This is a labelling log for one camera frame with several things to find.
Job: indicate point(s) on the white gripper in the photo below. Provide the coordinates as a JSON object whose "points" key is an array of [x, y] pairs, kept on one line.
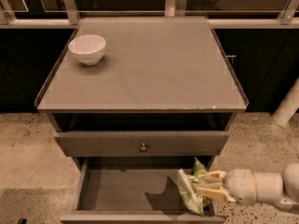
{"points": [[240, 183]]}

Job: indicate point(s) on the green jalapeno chip bag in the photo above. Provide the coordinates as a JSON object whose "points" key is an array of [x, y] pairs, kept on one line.
{"points": [[186, 187]]}

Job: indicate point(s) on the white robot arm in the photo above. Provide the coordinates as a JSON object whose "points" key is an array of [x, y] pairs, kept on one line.
{"points": [[279, 190]]}

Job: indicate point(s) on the round metal drawer knob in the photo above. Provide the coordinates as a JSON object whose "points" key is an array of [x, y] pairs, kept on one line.
{"points": [[143, 147]]}

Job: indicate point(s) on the grey top drawer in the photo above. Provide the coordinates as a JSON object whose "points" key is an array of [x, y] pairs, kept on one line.
{"points": [[127, 144]]}

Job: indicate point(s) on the grey drawer cabinet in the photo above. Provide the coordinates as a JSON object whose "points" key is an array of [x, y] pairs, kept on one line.
{"points": [[156, 75]]}

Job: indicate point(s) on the open grey middle drawer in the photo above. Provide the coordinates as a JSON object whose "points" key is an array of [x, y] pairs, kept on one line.
{"points": [[134, 191]]}

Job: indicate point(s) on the white ceramic bowl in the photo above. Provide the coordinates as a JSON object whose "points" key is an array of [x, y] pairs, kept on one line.
{"points": [[88, 49]]}

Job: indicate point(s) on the metal railing frame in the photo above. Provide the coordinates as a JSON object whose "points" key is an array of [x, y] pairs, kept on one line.
{"points": [[220, 14]]}

